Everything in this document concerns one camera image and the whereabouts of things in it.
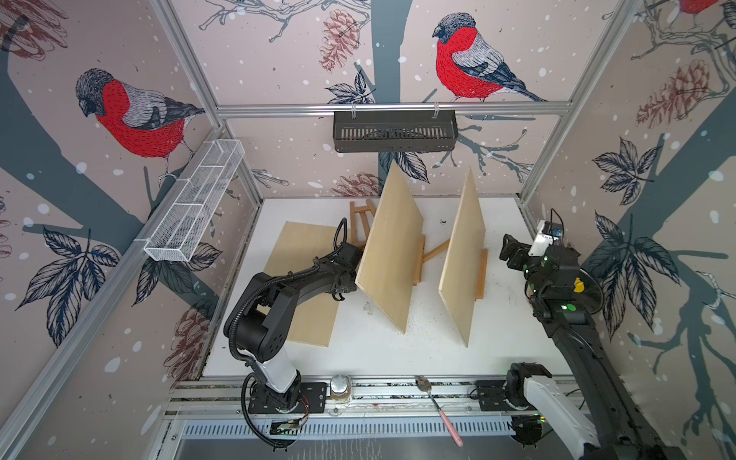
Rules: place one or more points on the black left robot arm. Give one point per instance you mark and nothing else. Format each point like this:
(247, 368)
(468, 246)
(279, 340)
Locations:
(259, 325)

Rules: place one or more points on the black hanging basket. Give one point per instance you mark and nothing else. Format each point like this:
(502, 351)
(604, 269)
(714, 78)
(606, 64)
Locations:
(405, 131)

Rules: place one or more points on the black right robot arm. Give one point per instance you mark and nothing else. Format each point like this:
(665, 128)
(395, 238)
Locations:
(613, 427)

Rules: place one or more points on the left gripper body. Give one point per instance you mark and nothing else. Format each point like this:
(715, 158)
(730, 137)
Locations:
(352, 285)

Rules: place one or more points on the wooden easel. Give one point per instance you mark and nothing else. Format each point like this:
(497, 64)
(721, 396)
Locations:
(481, 278)
(359, 226)
(423, 257)

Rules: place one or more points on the white wire mesh basket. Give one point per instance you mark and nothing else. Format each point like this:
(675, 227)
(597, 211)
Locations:
(176, 238)

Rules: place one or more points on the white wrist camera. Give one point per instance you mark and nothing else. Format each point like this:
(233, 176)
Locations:
(548, 233)

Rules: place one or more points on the small glass jar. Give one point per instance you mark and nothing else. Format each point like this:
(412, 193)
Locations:
(341, 389)

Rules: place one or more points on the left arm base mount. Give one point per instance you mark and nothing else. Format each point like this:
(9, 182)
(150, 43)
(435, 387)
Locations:
(306, 397)

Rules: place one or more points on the spoon with pink handle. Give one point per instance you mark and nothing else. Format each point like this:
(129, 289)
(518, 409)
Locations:
(424, 385)

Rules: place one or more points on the black disc yellow knob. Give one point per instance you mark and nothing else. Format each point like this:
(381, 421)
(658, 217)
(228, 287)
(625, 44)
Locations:
(587, 293)

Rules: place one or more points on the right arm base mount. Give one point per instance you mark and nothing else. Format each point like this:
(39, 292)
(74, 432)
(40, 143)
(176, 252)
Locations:
(491, 395)

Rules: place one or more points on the small circuit board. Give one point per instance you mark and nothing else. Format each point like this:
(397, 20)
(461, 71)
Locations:
(284, 429)

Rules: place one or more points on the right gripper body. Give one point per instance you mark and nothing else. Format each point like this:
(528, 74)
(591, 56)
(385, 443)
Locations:
(523, 252)

